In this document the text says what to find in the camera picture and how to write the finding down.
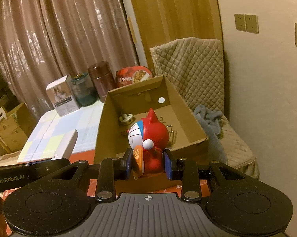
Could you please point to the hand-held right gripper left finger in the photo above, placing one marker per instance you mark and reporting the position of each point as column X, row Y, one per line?
column 128, row 164

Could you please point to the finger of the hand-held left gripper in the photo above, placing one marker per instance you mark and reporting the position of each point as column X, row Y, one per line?
column 52, row 166

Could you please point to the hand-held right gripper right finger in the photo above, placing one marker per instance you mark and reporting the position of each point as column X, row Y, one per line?
column 167, row 165

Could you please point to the long white remote control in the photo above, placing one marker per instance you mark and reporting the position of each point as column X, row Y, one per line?
column 70, row 145

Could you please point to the red cat figurine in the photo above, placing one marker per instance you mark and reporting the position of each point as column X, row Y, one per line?
column 151, row 135

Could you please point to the beige plug adapter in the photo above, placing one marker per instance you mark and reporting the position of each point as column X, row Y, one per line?
column 125, row 119

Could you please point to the brown cardboard box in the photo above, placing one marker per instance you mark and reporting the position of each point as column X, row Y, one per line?
column 183, row 118

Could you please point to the red printed table mat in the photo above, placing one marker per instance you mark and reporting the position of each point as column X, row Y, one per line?
column 163, row 188

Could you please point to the pastel plaid tablecloth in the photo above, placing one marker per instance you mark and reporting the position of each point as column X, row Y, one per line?
column 59, row 123

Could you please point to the printed cardboard carton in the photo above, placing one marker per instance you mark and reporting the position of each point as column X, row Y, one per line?
column 12, row 128

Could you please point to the grey-blue towel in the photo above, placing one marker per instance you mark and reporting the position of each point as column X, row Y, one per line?
column 210, row 123

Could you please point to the white product box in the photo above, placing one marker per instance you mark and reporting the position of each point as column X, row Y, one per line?
column 63, row 98

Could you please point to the glass jar with dark lid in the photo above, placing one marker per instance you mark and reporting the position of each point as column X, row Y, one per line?
column 84, row 91

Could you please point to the brown thermos container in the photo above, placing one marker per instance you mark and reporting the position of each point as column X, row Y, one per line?
column 101, row 81

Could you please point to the red instant food bowl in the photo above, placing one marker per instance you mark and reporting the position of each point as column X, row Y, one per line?
column 133, row 76

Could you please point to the chair with quilted cover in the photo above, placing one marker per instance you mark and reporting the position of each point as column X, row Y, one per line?
column 195, row 71

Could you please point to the brown patterned curtains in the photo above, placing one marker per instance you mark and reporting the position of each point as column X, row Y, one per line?
column 52, row 29

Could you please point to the wooden door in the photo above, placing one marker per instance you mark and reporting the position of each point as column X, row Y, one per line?
column 173, row 12

